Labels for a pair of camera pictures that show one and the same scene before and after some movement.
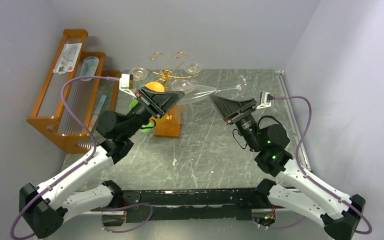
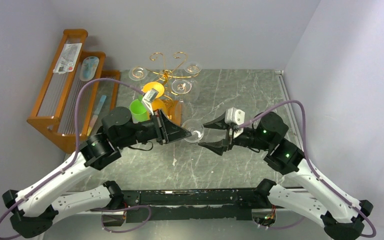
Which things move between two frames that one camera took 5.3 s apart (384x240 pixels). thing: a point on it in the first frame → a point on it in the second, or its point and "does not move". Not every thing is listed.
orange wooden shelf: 75,93 does not move
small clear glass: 193,92 → 195,127
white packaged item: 69,58 does not move
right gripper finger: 227,106 → 216,147
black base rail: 148,205 does not move
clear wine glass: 139,73 does not move
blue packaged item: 89,67 does not move
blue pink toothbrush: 101,102 does not move
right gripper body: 240,114 → 229,136
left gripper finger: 161,102 → 172,132
